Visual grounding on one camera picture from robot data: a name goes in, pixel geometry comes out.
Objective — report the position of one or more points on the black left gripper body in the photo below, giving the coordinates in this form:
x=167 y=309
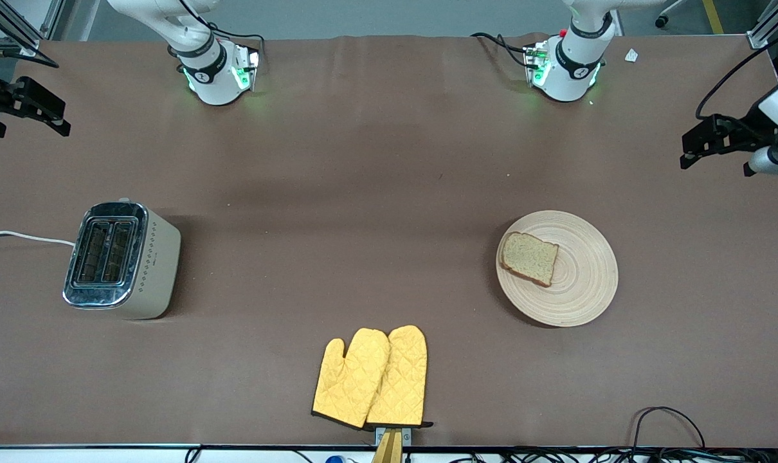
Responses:
x=746 y=132

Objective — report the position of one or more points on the round wooden plate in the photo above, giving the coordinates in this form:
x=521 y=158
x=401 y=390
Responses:
x=582 y=289

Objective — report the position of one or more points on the brown bread slice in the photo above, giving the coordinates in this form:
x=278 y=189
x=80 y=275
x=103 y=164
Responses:
x=529 y=257

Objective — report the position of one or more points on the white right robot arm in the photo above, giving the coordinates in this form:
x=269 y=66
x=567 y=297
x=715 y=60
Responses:
x=212 y=83

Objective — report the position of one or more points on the cream chrome two-slot toaster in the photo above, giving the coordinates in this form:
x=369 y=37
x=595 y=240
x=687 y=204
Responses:
x=157 y=270

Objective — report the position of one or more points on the small white paper scrap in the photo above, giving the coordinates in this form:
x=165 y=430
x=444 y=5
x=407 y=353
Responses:
x=631 y=55

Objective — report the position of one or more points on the black office chair wheel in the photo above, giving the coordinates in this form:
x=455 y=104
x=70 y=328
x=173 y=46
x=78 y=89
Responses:
x=661 y=21

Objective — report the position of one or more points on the brown table cover sheet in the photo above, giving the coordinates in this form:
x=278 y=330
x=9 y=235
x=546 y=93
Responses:
x=389 y=161

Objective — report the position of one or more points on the yellow quilted oven mitt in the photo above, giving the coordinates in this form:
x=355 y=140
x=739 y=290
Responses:
x=350 y=379
x=405 y=379

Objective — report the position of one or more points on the aluminium frame profile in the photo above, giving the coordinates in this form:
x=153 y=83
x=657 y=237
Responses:
x=759 y=35
x=29 y=45

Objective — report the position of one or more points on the small grey metal bracket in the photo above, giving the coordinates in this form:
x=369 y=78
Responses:
x=407 y=436

